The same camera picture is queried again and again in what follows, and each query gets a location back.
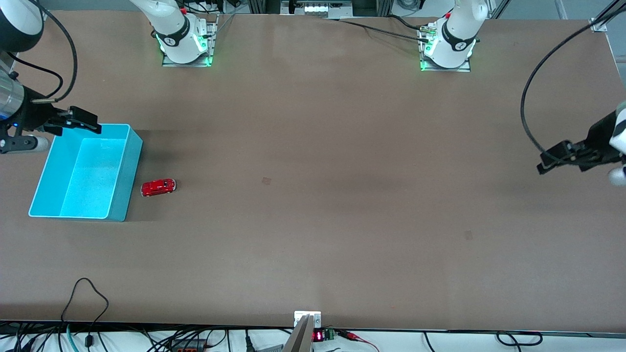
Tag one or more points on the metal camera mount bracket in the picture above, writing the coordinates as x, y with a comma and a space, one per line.
303, 332

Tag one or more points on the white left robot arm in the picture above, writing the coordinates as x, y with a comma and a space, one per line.
456, 34

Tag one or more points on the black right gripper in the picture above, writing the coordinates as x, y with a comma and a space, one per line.
35, 116

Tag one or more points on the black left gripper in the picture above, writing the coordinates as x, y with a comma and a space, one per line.
599, 138

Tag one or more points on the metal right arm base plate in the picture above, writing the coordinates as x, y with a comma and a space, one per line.
205, 56

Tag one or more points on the aluminium frame corner bracket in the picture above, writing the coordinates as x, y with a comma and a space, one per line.
600, 22

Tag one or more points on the blue plastic box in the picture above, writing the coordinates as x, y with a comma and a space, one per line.
90, 181

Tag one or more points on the lit electronics box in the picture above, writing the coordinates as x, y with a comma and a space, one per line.
320, 7

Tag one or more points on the black orange power strip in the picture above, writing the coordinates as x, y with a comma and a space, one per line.
188, 346

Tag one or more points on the red digit display module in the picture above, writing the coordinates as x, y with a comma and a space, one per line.
323, 336

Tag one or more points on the red beetle toy car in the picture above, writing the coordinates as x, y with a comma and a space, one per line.
158, 187

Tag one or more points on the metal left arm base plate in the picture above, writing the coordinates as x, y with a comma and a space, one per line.
464, 67

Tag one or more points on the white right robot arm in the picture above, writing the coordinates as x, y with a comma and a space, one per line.
172, 24

